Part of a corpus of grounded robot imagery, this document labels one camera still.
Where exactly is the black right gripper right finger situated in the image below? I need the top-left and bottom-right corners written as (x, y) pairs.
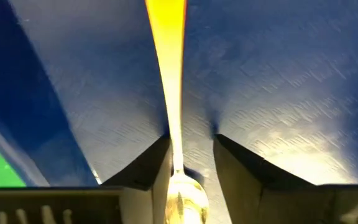
top-left (213, 133), bottom-right (358, 224)

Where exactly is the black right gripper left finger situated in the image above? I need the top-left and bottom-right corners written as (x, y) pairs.
top-left (0, 135), bottom-right (172, 224)

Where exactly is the metal spoon orange handle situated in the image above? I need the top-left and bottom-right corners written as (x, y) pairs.
top-left (144, 0), bottom-right (210, 224)

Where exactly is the blue plastic tray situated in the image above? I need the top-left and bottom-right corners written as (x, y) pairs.
top-left (0, 0), bottom-right (358, 224)

